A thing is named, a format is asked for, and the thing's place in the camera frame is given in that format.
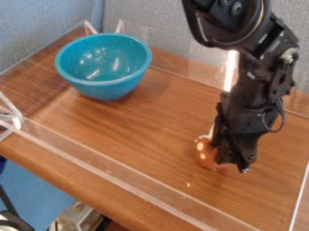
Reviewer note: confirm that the blue plastic bowl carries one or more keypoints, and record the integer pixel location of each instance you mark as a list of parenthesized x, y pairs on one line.
[(105, 64)]

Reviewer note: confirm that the orange toy mushroom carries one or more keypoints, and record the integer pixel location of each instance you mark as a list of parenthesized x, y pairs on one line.
[(205, 152)]

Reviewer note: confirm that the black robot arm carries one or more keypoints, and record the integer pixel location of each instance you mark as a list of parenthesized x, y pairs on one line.
[(244, 26)]

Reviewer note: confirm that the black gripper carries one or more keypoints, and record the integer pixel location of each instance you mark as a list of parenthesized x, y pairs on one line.
[(240, 126)]

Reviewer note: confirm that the clear acrylic barrier frame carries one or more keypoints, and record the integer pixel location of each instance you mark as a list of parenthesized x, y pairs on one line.
[(120, 154)]

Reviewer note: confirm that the black chair frame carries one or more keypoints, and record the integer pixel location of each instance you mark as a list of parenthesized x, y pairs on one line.
[(12, 222)]

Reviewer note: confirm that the white device under table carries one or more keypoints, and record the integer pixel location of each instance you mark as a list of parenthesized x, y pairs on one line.
[(78, 218)]

